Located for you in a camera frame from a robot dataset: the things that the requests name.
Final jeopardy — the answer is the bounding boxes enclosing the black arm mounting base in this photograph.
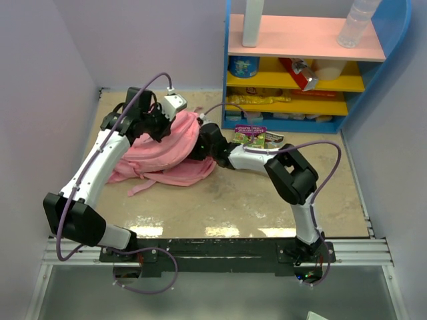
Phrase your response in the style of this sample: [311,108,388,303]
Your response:
[99,237,336,281]

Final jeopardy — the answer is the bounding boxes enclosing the purple book underneath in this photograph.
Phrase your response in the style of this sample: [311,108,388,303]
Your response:
[232,125,266,149]

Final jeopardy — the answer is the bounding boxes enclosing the blue round tin can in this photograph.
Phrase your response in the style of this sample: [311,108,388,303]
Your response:
[228,55,260,79]

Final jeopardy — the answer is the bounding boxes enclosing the pink student backpack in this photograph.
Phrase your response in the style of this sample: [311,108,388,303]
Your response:
[107,111,216,197]

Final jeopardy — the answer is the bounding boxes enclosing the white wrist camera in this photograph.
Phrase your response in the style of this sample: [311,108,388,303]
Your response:
[197,113,209,127]
[160,94,187,122]

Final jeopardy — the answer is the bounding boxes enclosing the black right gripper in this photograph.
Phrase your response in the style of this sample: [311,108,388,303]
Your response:
[177,130,216,161]

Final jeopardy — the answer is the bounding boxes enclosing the clear plastic water bottle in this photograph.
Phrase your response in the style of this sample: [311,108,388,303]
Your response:
[337,0,382,49]

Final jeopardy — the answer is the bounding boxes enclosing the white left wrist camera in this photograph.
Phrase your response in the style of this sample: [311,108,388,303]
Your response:
[160,94,187,122]

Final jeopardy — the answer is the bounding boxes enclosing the red flat package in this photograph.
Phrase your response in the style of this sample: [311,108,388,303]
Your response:
[290,89,343,101]

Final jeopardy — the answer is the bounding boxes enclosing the white tall bottle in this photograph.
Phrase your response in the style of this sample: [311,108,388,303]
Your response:
[242,0,264,47]

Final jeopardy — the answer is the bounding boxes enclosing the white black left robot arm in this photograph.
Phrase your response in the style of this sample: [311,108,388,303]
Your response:
[43,87,187,261]

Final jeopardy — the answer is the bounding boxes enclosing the white plastic cup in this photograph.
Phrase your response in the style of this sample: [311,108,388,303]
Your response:
[312,59,347,81]

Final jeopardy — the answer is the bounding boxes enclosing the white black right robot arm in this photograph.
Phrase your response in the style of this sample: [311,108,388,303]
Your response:
[189,119,322,262]

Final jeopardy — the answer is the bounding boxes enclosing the red snack box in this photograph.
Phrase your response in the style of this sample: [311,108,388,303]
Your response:
[278,57,318,91]

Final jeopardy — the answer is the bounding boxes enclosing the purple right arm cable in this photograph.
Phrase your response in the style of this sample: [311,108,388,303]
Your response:
[202,102,343,287]

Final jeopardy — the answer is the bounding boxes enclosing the yellow chips bag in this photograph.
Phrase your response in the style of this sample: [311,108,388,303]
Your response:
[228,87,292,105]

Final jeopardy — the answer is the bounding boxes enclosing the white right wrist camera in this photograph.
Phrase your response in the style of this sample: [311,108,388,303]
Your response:
[197,113,209,127]

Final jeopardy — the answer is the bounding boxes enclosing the blue wooden shelf unit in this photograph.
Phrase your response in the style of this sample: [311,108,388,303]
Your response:
[222,1,412,133]

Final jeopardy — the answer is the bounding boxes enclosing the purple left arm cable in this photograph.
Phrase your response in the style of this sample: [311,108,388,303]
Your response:
[55,71,179,295]

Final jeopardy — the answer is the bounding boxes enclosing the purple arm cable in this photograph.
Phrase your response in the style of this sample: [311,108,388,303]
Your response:
[55,71,179,295]
[202,102,343,287]

